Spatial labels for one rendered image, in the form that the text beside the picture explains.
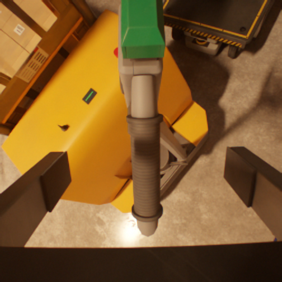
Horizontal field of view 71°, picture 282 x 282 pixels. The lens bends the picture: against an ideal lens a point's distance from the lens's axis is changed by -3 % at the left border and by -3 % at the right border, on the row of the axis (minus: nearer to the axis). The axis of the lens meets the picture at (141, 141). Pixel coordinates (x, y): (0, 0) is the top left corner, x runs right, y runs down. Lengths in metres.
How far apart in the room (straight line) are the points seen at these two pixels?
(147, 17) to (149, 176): 0.16
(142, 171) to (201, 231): 1.39
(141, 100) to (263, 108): 1.53
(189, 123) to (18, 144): 0.91
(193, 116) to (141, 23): 1.09
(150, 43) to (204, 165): 1.41
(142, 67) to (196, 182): 1.39
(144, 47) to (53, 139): 0.75
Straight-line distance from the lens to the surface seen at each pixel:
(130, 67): 0.21
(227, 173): 0.17
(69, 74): 0.97
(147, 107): 0.21
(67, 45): 1.31
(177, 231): 1.61
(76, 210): 1.90
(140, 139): 0.22
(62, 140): 0.87
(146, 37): 0.19
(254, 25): 1.61
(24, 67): 0.98
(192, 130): 1.25
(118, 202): 1.30
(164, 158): 1.15
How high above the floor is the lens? 1.56
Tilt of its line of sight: 69 degrees down
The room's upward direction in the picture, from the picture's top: 57 degrees counter-clockwise
